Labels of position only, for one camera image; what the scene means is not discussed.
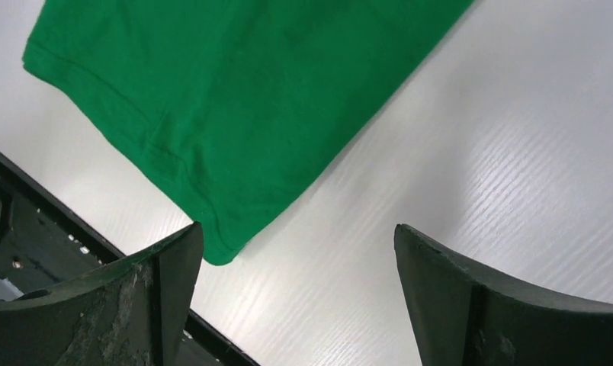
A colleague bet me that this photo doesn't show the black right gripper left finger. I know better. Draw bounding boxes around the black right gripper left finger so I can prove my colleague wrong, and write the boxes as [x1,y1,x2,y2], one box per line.
[0,223,204,365]

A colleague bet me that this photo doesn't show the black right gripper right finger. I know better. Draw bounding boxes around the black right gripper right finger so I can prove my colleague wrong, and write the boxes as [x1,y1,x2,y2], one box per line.
[393,224,613,365]

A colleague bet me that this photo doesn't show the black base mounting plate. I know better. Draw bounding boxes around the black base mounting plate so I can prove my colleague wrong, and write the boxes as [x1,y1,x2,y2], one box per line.
[0,153,253,365]

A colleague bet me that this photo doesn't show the green t-shirt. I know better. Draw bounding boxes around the green t-shirt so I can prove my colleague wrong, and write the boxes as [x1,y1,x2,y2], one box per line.
[22,0,470,265]

